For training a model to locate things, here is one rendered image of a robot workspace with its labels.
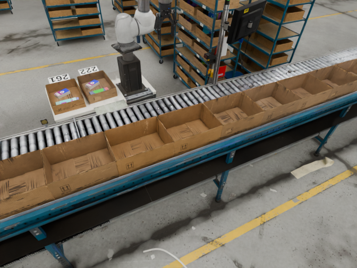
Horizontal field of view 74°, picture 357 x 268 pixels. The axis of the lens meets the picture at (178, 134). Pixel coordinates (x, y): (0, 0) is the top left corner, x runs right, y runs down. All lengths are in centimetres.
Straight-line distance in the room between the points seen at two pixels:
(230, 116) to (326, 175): 157
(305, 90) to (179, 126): 137
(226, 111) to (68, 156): 130
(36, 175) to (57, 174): 13
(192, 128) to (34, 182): 114
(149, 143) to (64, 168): 59
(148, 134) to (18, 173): 88
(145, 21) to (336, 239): 263
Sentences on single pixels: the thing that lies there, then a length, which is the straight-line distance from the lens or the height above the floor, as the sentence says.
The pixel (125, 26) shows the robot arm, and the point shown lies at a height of 140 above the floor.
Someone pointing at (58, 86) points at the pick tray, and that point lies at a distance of 273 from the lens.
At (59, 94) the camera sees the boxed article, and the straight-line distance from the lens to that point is 263.
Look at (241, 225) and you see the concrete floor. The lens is 250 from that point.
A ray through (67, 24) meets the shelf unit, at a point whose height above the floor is 34.
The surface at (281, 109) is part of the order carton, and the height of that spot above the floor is 100.
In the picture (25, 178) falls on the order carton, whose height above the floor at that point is 89.
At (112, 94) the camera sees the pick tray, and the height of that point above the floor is 79.
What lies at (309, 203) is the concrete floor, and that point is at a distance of 290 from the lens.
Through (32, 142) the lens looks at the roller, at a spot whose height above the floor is 75.
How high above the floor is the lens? 219
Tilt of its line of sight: 45 degrees down
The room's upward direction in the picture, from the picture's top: 3 degrees clockwise
